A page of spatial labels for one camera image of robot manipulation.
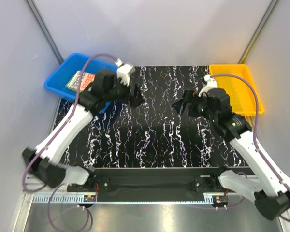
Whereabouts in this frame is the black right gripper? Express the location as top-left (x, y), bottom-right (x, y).
top-left (172, 89), bottom-right (218, 123)

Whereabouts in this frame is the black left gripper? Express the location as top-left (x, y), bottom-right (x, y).
top-left (104, 73), bottom-right (145, 108)

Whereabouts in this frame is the teal patterned cloth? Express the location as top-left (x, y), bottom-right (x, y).
top-left (65, 70), bottom-right (96, 92)

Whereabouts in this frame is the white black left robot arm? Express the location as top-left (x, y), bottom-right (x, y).
top-left (22, 64), bottom-right (145, 191)

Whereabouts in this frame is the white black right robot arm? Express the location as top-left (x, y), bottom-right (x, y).
top-left (172, 88), bottom-right (290, 220)

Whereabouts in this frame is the yellow plastic bin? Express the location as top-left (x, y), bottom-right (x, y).
top-left (209, 64), bottom-right (257, 116)

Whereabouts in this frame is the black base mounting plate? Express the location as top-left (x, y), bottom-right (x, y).
top-left (66, 168), bottom-right (245, 203)

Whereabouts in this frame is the blue plastic bin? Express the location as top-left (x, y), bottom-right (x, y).
top-left (44, 53), bottom-right (119, 117)

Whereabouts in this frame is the right power connector block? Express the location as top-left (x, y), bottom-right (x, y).
top-left (213, 195), bottom-right (229, 205)

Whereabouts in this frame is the power connector block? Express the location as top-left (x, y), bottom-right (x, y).
top-left (83, 195), bottom-right (96, 203)
top-left (213, 195), bottom-right (229, 205)

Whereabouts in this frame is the left power connector block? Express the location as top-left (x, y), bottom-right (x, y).
top-left (83, 195), bottom-right (96, 203)

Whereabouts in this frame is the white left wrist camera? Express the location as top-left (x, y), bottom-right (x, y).
top-left (115, 59), bottom-right (135, 87)

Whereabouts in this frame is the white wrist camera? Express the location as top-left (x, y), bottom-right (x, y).
top-left (198, 74), bottom-right (218, 97)
top-left (115, 59), bottom-right (135, 87)

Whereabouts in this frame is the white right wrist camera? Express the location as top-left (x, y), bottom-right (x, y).
top-left (198, 74), bottom-right (218, 97)

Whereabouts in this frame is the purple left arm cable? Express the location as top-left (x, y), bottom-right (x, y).
top-left (22, 54), bottom-right (123, 232)

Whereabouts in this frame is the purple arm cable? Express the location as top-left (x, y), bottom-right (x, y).
top-left (22, 54), bottom-right (123, 232)
top-left (209, 73), bottom-right (290, 223)

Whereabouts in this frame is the aluminium frame rail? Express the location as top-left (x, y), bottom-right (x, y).
top-left (21, 174), bottom-right (290, 206)

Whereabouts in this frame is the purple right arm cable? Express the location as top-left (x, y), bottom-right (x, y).
top-left (209, 73), bottom-right (290, 223)

